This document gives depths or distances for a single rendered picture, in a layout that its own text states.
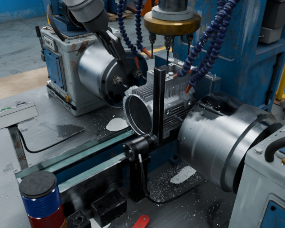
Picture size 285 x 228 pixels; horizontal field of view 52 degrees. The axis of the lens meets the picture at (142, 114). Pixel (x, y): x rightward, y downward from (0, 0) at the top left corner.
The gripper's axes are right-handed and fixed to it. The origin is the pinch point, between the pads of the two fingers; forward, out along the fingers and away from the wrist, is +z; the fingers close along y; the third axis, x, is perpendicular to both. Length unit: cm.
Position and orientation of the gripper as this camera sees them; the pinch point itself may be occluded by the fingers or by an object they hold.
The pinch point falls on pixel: (123, 64)
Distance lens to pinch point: 97.2
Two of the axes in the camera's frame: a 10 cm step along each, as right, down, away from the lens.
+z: 3.9, 5.6, 7.3
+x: -6.9, 7.0, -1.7
